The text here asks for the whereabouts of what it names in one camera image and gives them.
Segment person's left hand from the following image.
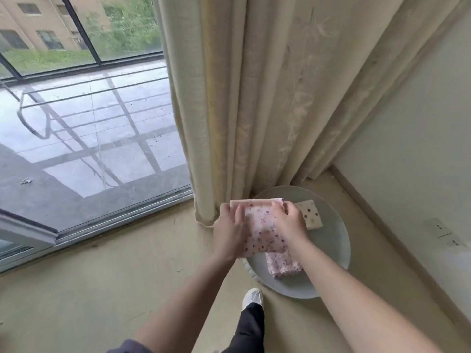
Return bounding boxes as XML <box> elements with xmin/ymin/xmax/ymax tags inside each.
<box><xmin>212</xmin><ymin>202</ymin><xmax>248</xmax><ymax>263</ymax></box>

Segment person's right hand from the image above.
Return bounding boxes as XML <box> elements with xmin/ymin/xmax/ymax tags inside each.
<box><xmin>270</xmin><ymin>200</ymin><xmax>311</xmax><ymax>249</ymax></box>

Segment cream polka dot cloths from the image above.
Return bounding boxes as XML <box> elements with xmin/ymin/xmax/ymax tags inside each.
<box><xmin>294</xmin><ymin>199</ymin><xmax>325</xmax><ymax>231</ymax></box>

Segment pink floral cloth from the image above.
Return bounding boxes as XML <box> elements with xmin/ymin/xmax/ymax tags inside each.
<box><xmin>229</xmin><ymin>198</ymin><xmax>290</xmax><ymax>259</ymax></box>
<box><xmin>265</xmin><ymin>248</ymin><xmax>305</xmax><ymax>280</ymax></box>

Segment person's left forearm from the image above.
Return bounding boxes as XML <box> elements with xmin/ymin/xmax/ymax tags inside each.
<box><xmin>132</xmin><ymin>252</ymin><xmax>238</xmax><ymax>353</ymax></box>

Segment person's right forearm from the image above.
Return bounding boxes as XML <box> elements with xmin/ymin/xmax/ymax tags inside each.
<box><xmin>289</xmin><ymin>237</ymin><xmax>443</xmax><ymax>353</ymax></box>

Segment white round table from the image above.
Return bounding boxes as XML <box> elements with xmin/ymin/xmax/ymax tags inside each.
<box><xmin>243</xmin><ymin>185</ymin><xmax>352</xmax><ymax>300</ymax></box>

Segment person's white shoe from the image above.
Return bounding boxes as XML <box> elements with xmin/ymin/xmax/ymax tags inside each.
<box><xmin>241</xmin><ymin>287</ymin><xmax>264</xmax><ymax>309</ymax></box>

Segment person's black trouser leg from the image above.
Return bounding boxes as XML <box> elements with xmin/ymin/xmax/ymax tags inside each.
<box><xmin>223</xmin><ymin>303</ymin><xmax>266</xmax><ymax>353</ymax></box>

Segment person's grey sleeve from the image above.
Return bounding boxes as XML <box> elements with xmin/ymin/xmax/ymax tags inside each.
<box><xmin>109</xmin><ymin>339</ymin><xmax>154</xmax><ymax>353</ymax></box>

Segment white bundled curtain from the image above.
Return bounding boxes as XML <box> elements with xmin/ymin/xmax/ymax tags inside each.
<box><xmin>151</xmin><ymin>0</ymin><xmax>471</xmax><ymax>227</ymax></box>

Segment white sliding door frame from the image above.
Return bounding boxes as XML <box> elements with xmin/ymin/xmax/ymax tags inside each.
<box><xmin>0</xmin><ymin>183</ymin><xmax>194</xmax><ymax>274</ymax></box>

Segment white wall socket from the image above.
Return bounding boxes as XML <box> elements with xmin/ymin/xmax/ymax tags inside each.
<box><xmin>429</xmin><ymin>217</ymin><xmax>453</xmax><ymax>238</ymax></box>
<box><xmin>449</xmin><ymin>234</ymin><xmax>471</xmax><ymax>252</ymax></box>

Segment dark balcony window frame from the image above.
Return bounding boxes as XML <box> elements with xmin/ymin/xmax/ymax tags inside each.
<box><xmin>0</xmin><ymin>0</ymin><xmax>164</xmax><ymax>81</ymax></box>

